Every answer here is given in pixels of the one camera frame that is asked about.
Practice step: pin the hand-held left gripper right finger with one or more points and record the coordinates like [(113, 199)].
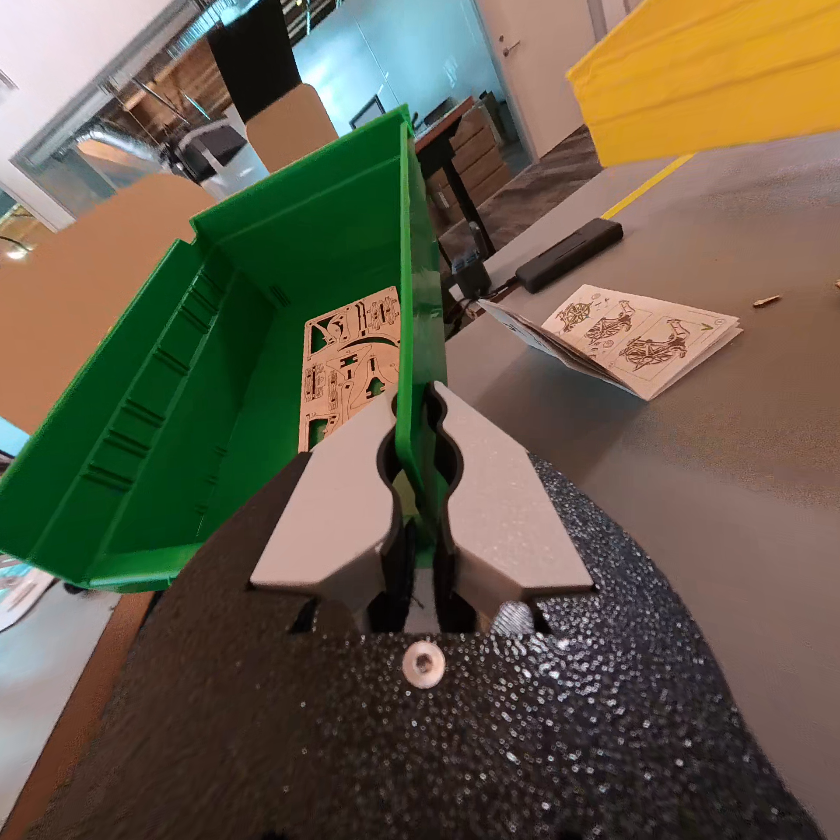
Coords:
[(512, 518)]

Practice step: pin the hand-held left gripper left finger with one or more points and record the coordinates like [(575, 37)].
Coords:
[(328, 518)]

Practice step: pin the laser-cut wooden puzzle sheet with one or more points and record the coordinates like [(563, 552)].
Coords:
[(354, 367)]

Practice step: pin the green plastic bin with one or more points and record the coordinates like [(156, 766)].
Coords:
[(164, 341)]

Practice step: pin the grey desk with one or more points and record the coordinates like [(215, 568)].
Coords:
[(722, 472)]

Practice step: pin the wooden standing desk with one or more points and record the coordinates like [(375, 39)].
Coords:
[(453, 131)]

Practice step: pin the illustrated instruction booklet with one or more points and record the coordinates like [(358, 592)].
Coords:
[(656, 341)]

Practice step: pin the black power bank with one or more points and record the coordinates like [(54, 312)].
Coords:
[(571, 253)]

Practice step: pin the printed paper sheet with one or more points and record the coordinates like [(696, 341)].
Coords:
[(16, 590)]

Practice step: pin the small wooden puzzle piece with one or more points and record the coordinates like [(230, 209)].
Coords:
[(766, 301)]

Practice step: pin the large brown cardboard panel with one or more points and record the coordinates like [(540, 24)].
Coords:
[(79, 295)]

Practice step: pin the yellow tape strip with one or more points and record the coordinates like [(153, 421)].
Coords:
[(646, 187)]

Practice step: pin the stack of cardboard boxes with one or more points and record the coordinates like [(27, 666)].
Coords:
[(482, 161)]

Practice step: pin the small brown cardboard panel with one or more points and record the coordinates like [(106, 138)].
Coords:
[(289, 131)]

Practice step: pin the white door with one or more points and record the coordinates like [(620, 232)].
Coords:
[(518, 65)]

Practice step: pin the black panel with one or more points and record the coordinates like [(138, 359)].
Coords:
[(256, 65)]

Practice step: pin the yellow plastic bin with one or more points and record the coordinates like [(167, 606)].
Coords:
[(709, 79)]

